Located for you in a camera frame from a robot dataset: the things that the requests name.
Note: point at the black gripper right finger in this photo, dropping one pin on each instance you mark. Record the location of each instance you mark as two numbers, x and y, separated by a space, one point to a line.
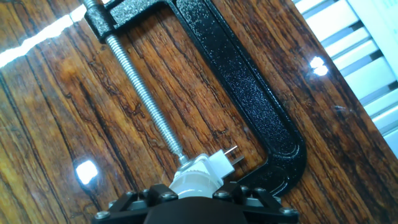
258 202

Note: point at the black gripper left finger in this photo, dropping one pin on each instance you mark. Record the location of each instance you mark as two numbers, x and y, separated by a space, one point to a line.
140 200

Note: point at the white light bulb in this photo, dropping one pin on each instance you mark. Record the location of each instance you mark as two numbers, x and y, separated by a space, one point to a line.
194 183

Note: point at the white bulb socket adapter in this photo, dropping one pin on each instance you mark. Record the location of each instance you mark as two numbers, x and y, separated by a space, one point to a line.
220 163

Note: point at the brown wooden board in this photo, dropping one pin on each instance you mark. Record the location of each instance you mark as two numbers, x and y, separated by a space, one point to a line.
77 109

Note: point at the black C-clamp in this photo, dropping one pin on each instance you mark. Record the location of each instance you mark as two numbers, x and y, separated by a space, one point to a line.
242 81

